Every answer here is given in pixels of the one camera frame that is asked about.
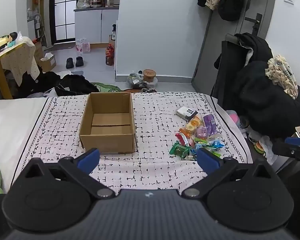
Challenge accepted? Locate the hanging black jacket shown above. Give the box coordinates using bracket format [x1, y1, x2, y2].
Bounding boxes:
[197, 0, 255, 22]

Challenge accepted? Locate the grey door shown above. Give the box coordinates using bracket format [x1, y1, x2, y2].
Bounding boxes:
[191, 0, 278, 92]

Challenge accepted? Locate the black framed glass door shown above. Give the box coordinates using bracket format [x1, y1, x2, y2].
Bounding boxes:
[48, 0, 77, 44]

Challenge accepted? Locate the light blue snack packet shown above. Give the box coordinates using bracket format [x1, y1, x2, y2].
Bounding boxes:
[190, 142, 206, 153]

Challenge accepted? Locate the pack of water bottles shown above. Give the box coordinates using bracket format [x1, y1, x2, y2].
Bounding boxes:
[76, 38, 91, 53]

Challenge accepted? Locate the pile of black clothes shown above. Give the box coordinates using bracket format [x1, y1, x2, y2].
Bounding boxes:
[14, 71, 61, 98]

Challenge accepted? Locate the white plastic bag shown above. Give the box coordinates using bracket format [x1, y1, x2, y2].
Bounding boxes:
[259, 135, 279, 166]

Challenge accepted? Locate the tall cardboard box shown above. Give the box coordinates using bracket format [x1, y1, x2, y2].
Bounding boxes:
[33, 40, 44, 63]

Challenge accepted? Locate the large purple snack packet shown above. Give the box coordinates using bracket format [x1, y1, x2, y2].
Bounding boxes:
[202, 114, 219, 135]

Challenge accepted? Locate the doll figure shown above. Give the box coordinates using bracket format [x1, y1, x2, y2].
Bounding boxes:
[0, 32, 18, 52]

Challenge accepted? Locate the black coat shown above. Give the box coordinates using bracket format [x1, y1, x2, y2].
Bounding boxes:
[236, 60, 300, 139]

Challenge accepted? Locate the black bag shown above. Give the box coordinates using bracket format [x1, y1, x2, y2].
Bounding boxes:
[54, 74, 100, 96]

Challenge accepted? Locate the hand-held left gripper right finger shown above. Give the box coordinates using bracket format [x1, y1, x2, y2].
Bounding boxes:
[181, 147, 281, 198]

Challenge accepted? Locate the black door handle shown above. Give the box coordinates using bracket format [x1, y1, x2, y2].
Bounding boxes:
[244, 13, 263, 37]

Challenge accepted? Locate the clear plastic container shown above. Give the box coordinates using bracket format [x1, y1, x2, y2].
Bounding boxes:
[142, 77, 159, 89]

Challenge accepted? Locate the pink item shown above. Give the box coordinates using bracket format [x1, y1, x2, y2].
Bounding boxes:
[226, 110, 241, 128]

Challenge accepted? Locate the bright green snack packet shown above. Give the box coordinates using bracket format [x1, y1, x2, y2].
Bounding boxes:
[194, 137, 211, 146]

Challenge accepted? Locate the small lilac snack packet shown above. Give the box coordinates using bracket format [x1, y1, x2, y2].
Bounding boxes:
[195, 127, 210, 138]

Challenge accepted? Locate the white kitchen cabinet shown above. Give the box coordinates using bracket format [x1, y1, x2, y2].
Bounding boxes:
[74, 7, 119, 44]

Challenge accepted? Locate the white bed sheet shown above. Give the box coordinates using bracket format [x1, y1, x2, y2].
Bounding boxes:
[0, 97, 48, 193]

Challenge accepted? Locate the clear plastic bag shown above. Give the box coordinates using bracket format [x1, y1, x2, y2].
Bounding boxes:
[126, 73, 144, 89]

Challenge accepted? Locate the cardboard box with tissue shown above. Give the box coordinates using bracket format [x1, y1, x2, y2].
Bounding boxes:
[38, 52, 57, 72]

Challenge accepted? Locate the yellow wooden table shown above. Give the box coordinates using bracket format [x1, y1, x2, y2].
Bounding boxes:
[0, 42, 28, 100]

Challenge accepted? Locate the black fleece lined jacket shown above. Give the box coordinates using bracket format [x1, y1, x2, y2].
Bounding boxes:
[213, 32, 274, 71]

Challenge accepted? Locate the red oil bottle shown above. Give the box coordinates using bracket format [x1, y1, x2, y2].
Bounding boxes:
[105, 44, 115, 66]

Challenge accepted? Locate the white black label snack packet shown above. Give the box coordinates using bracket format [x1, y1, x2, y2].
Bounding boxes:
[176, 106, 198, 120]

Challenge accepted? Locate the brown round container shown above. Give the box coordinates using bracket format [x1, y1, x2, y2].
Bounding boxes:
[143, 69, 157, 83]

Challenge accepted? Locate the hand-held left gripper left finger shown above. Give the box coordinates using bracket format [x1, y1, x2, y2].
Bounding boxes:
[20, 148, 116, 200]

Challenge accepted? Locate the cream dotted tablecloth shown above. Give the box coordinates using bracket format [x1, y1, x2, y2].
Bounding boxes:
[0, 36, 41, 86]

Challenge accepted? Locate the orange yellow cake packet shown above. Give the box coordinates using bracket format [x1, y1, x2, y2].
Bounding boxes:
[179, 115, 203, 138]

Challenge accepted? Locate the cream knitted scarf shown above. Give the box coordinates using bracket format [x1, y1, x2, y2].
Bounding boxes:
[265, 54, 299, 100]

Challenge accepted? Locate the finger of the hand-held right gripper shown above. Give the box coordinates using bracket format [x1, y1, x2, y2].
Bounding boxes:
[272, 141, 300, 166]
[285, 137, 300, 147]

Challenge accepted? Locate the green rug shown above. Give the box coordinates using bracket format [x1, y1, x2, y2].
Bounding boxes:
[91, 82, 121, 93]

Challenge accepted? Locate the dark green snack packet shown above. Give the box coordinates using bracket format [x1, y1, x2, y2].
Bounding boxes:
[169, 142, 192, 159]

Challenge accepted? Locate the white standing fan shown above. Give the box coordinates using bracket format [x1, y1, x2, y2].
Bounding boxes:
[33, 13, 45, 46]

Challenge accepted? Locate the red snack packet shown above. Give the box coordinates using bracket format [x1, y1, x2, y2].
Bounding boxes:
[175, 133, 191, 146]

